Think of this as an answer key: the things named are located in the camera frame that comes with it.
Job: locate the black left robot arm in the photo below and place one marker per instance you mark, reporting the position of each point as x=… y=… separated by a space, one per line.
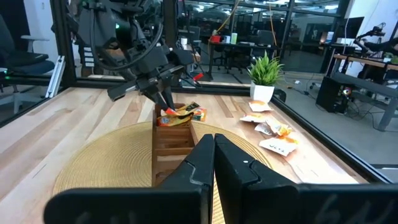
x=102 y=28

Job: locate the small red container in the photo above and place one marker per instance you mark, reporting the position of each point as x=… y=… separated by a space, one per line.
x=215 y=39

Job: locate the brown wooden tea caddy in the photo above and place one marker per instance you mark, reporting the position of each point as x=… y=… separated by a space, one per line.
x=171 y=146

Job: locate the grey desk with wooden top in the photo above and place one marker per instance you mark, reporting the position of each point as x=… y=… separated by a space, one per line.
x=388 y=109

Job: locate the white orange tea packet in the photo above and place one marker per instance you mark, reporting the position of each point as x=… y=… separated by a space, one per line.
x=278 y=145
x=253 y=117
x=280 y=127
x=259 y=106
x=263 y=128

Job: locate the round woven straw placemat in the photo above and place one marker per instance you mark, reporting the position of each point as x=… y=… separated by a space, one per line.
x=109 y=161

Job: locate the dark office chair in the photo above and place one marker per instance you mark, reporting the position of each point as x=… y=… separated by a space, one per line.
x=25 y=60

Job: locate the black computer tower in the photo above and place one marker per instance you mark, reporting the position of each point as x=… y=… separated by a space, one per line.
x=331 y=95

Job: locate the black stand with white labels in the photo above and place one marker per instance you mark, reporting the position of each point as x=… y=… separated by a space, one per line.
x=88 y=57

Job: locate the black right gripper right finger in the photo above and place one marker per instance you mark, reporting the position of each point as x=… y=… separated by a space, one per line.
x=239 y=186

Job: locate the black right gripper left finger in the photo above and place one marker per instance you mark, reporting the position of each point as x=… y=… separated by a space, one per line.
x=199 y=168

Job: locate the silver aluminium bracket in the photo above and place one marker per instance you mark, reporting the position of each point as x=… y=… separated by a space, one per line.
x=55 y=77

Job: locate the black office desk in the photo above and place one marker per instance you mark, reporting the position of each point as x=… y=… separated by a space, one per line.
x=248 y=46

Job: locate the black monitor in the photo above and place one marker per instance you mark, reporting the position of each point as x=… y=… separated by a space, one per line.
x=354 y=27

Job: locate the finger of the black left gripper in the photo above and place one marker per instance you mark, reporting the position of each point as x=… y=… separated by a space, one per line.
x=168 y=96
x=157 y=98

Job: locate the green plant in white pot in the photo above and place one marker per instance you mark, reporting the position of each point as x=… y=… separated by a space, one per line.
x=262 y=91

